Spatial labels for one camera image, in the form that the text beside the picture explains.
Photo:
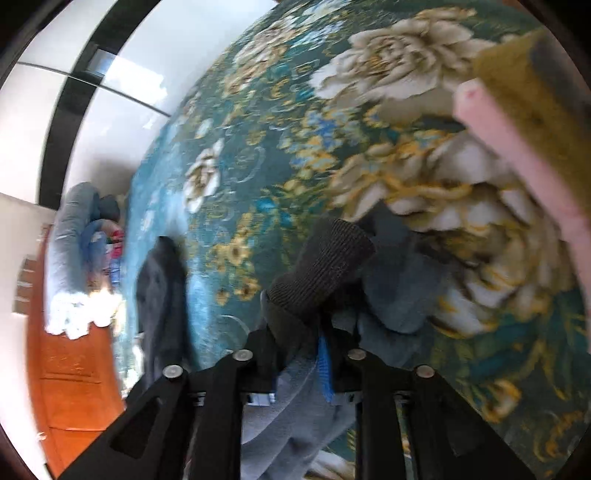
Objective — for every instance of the colourful small cloth bundle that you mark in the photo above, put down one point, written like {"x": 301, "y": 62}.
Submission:
{"x": 115, "y": 254}

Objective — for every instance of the olive yellow cloth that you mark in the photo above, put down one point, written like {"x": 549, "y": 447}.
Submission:
{"x": 521, "y": 74}

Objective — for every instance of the pile of folded clothes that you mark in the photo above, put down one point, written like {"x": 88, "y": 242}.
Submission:
{"x": 69, "y": 240}

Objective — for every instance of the teal floral printed blanket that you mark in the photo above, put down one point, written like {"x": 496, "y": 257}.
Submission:
{"x": 277, "y": 138}

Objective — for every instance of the dark grey garment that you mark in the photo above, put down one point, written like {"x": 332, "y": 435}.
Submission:
{"x": 161, "y": 300}

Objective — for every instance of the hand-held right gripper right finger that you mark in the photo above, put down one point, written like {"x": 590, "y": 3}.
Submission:
{"x": 326, "y": 369}

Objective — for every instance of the orange wooden door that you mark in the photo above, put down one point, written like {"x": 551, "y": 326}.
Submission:
{"x": 69, "y": 369}

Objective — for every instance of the grey sock with dark cuff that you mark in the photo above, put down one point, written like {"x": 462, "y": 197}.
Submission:
{"x": 392, "y": 286}

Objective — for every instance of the black door frame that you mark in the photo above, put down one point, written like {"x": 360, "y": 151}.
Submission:
{"x": 69, "y": 115}

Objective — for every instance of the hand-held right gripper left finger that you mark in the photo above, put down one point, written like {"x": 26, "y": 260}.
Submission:
{"x": 259, "y": 364}

